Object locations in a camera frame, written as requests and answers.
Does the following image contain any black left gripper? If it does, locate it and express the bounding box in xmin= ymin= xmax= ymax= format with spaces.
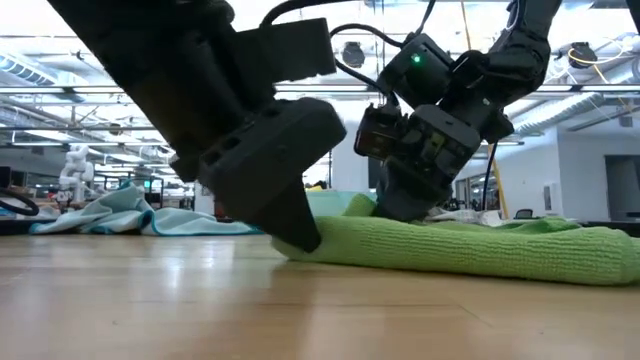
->
xmin=168 ymin=96 xmax=348 ymax=254

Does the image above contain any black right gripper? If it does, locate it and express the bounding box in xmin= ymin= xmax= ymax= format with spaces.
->
xmin=373 ymin=103 xmax=482 ymax=224

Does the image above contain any teal plastic bin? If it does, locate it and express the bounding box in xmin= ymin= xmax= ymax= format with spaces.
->
xmin=303 ymin=189 xmax=377 ymax=218

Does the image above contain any bright green microfiber towel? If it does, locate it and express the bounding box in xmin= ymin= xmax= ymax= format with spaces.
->
xmin=272 ymin=193 xmax=640 ymax=287

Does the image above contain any light blue microfiber towel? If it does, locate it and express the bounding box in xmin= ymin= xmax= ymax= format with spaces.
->
xmin=28 ymin=182 xmax=265 ymax=237

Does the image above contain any white building column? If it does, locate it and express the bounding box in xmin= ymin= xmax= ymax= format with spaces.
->
xmin=329 ymin=102 xmax=372 ymax=194

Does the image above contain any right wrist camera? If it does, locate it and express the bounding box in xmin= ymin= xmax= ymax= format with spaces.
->
xmin=353 ymin=102 xmax=407 ymax=162

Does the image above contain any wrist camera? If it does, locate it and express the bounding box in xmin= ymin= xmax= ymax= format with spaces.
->
xmin=353 ymin=102 xmax=407 ymax=162
xmin=233 ymin=17 xmax=338 ymax=85

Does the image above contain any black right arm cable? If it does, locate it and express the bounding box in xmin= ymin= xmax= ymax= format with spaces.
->
xmin=481 ymin=142 xmax=500 ymax=212

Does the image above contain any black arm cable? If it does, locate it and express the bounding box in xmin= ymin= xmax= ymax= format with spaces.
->
xmin=0 ymin=187 xmax=41 ymax=218
xmin=481 ymin=142 xmax=500 ymax=212

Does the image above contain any yellow hanging cable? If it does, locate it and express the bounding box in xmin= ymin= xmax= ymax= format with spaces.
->
xmin=459 ymin=0 xmax=510 ymax=220

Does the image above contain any black ceiling cable reel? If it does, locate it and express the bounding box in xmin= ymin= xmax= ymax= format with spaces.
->
xmin=342 ymin=42 xmax=367 ymax=70
xmin=567 ymin=42 xmax=599 ymax=71

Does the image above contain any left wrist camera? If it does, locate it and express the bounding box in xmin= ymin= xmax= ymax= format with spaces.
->
xmin=233 ymin=17 xmax=338 ymax=85

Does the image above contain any black right camera cable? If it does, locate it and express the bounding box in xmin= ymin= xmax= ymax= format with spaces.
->
xmin=328 ymin=0 xmax=437 ymax=109

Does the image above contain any black camera cable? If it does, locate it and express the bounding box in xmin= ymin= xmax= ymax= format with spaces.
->
xmin=328 ymin=0 xmax=437 ymax=109
xmin=259 ymin=0 xmax=361 ymax=27

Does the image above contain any black left camera cable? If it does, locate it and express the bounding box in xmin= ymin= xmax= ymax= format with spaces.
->
xmin=259 ymin=0 xmax=361 ymax=27

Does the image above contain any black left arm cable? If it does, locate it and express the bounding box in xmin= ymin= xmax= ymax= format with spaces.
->
xmin=0 ymin=187 xmax=41 ymax=218

